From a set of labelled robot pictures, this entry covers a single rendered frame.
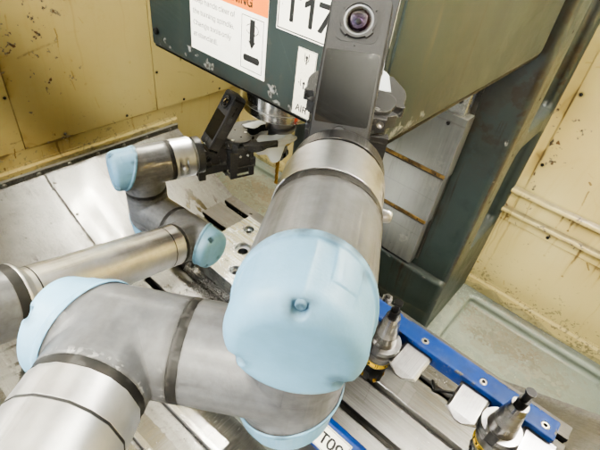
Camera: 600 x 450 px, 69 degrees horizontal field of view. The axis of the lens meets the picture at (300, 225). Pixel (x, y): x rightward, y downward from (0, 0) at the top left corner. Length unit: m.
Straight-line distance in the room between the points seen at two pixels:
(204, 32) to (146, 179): 0.28
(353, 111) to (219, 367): 0.20
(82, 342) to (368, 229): 0.18
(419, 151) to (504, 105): 0.24
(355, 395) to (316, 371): 0.91
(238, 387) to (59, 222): 1.54
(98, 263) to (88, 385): 0.41
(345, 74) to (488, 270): 1.56
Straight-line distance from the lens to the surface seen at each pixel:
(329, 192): 0.25
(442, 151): 1.23
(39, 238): 1.76
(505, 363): 1.78
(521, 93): 1.18
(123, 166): 0.82
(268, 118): 0.85
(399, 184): 1.34
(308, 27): 0.56
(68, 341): 0.31
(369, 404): 1.13
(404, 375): 0.80
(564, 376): 1.87
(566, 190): 1.61
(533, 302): 1.86
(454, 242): 1.39
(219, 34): 0.68
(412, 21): 0.51
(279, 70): 0.61
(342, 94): 0.34
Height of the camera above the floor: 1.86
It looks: 40 degrees down
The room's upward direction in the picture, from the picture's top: 8 degrees clockwise
